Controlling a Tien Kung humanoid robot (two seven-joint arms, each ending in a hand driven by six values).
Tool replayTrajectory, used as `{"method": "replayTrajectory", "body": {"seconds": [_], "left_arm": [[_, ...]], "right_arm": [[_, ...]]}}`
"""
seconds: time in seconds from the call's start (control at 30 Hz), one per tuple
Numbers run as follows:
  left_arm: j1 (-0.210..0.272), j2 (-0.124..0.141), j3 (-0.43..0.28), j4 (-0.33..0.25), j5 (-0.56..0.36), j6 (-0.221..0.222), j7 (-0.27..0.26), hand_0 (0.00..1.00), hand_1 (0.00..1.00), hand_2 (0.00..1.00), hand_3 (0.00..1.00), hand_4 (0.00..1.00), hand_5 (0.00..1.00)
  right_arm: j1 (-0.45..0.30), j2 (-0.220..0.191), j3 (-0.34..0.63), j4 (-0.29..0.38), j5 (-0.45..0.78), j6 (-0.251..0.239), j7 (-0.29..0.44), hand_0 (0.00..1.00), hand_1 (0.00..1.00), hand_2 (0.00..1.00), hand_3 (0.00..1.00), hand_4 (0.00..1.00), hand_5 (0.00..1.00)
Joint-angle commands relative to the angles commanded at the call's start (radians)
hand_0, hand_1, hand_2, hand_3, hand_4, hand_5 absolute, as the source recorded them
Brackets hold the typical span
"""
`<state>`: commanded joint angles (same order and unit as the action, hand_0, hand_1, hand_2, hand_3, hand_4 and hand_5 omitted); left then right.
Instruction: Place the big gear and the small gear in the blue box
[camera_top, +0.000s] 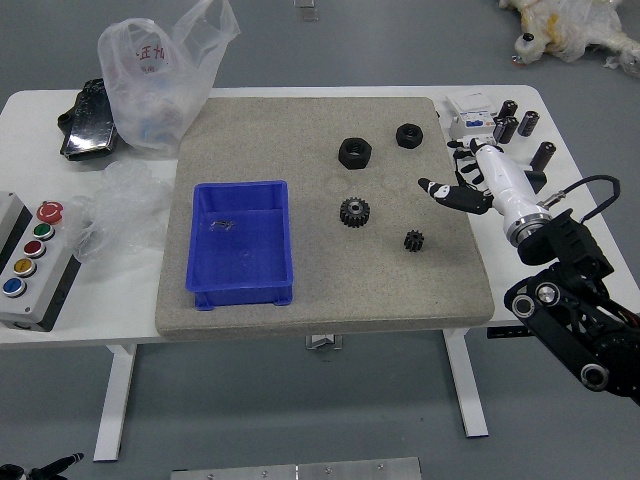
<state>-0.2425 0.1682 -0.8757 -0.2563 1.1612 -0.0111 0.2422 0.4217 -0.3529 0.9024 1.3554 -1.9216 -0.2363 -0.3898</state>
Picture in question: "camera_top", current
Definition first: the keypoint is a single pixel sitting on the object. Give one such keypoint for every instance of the metal bracket under table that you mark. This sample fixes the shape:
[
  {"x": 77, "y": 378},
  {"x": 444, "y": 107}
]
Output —
[{"x": 325, "y": 342}]

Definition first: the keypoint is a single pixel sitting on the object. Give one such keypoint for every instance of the plastic-wrapped yellowish bundle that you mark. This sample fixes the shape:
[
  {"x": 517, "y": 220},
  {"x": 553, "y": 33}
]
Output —
[{"x": 575, "y": 25}]

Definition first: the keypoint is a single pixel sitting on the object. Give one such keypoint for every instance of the grey push-button control box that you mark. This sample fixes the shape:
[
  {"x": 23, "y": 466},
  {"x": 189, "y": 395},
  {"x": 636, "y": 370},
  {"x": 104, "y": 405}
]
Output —
[{"x": 30, "y": 280}]

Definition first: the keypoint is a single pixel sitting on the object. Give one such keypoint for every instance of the grey metal plate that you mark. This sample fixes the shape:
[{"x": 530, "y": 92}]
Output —
[{"x": 295, "y": 471}]

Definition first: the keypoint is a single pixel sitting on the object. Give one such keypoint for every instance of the small black hex nut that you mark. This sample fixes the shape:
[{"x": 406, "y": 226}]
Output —
[{"x": 410, "y": 136}]

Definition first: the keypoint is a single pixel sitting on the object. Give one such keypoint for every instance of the small clear plastic scrap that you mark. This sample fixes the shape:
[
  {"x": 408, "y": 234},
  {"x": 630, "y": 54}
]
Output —
[{"x": 222, "y": 225}]

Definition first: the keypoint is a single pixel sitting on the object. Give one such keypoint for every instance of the black cylindrical capacitor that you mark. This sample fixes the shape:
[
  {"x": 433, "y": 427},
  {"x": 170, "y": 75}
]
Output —
[
  {"x": 509, "y": 111},
  {"x": 506, "y": 131},
  {"x": 542, "y": 156},
  {"x": 528, "y": 122}
]

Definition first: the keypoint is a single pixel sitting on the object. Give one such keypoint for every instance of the white circuit breaker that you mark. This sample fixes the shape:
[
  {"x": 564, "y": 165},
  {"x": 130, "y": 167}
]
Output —
[{"x": 470, "y": 110}]

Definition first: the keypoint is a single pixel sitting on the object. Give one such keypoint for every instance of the big black gear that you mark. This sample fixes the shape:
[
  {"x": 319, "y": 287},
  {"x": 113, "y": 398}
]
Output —
[{"x": 350, "y": 217}]

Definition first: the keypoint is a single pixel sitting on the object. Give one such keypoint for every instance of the blue plastic box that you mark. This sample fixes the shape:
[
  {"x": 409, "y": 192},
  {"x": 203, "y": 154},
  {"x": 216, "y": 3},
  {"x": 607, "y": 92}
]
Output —
[{"x": 240, "y": 255}]

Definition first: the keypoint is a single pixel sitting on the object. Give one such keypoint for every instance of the big black hex nut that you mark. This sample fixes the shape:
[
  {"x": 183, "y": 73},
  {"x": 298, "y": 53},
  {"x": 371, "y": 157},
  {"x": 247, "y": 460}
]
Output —
[{"x": 355, "y": 152}]

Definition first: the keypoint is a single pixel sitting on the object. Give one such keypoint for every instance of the grey-brown foam mat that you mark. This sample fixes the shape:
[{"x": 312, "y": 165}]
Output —
[{"x": 320, "y": 290}]

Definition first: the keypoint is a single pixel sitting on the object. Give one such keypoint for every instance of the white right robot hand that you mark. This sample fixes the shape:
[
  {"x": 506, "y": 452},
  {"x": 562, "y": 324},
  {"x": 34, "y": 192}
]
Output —
[{"x": 505, "y": 177}]

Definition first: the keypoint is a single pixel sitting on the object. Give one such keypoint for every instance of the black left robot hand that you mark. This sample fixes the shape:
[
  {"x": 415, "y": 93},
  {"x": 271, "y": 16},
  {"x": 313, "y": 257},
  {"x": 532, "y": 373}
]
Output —
[{"x": 45, "y": 470}]

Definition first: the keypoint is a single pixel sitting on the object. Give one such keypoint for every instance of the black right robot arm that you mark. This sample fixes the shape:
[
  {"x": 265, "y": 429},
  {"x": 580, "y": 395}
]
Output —
[{"x": 575, "y": 300}]

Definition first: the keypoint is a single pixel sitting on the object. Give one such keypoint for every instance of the white printed plastic bag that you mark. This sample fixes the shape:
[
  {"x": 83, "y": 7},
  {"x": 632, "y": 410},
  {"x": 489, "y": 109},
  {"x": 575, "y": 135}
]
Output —
[{"x": 145, "y": 85}]

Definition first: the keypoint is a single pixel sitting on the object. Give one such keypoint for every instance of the clear crumpled plastic wrap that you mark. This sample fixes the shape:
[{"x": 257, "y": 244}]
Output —
[{"x": 125, "y": 210}]

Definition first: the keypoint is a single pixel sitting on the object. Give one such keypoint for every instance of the black table height controller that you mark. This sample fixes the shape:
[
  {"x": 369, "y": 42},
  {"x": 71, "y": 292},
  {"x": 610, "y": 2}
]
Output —
[{"x": 505, "y": 332}]

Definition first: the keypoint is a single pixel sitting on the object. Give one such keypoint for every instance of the white table leg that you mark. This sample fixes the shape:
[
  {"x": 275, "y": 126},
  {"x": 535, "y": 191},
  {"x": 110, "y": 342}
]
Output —
[
  {"x": 114, "y": 400},
  {"x": 467, "y": 390}
]

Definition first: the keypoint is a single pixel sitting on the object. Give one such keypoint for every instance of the grey floor fixture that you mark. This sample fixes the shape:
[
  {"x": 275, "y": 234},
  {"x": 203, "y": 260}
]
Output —
[{"x": 306, "y": 10}]

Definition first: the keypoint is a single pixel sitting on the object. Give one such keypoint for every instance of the black glossy plastic package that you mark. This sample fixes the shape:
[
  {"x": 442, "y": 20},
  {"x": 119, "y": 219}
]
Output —
[{"x": 87, "y": 130}]

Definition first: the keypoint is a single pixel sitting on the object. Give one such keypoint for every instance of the small black gear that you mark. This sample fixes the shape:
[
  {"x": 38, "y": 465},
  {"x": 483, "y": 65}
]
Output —
[{"x": 414, "y": 241}]

